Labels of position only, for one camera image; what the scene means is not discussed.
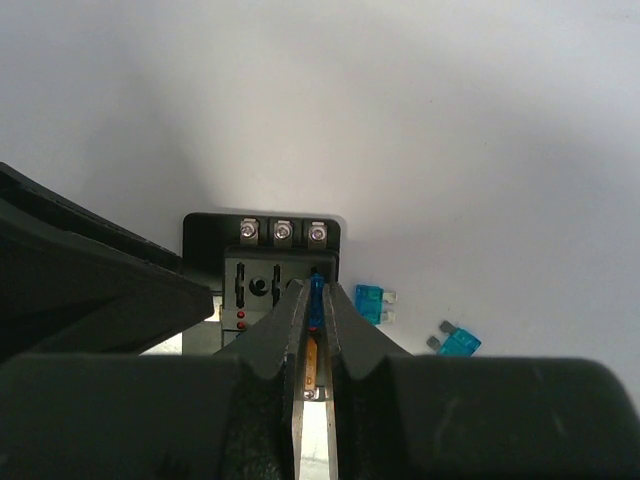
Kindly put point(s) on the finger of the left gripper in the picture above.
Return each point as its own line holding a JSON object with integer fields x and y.
{"x": 72, "y": 281}

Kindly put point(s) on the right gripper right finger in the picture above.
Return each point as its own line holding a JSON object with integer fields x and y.
{"x": 365, "y": 433}

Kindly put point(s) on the orange blade fuse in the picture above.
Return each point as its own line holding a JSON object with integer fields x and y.
{"x": 311, "y": 368}

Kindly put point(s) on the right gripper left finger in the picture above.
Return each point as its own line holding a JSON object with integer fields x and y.
{"x": 263, "y": 426}

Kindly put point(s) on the blue blade fuse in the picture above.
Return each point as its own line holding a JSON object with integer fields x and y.
{"x": 316, "y": 316}
{"x": 458, "y": 342}
{"x": 371, "y": 303}

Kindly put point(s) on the black fuse box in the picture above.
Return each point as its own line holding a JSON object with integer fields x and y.
{"x": 248, "y": 261}

